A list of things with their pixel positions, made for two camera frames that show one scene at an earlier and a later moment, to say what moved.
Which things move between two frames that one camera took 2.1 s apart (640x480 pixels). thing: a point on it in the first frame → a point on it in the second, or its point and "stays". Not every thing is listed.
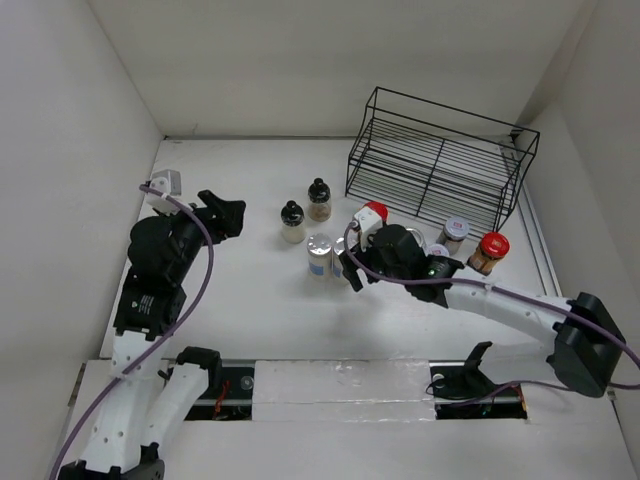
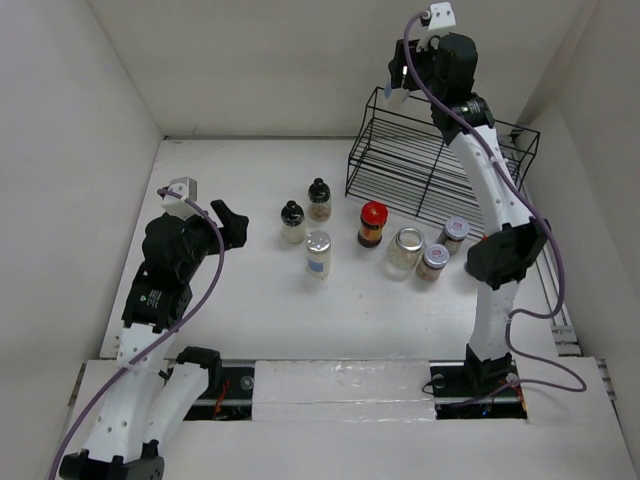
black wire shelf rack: x=431 y=161 stays
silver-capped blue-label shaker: x=338 y=248 → x=398 y=95
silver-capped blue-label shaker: x=319 y=252 stays
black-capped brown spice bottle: x=319 y=201 stays
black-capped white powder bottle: x=293 y=226 stays
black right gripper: x=350 y=273 → x=397 y=73
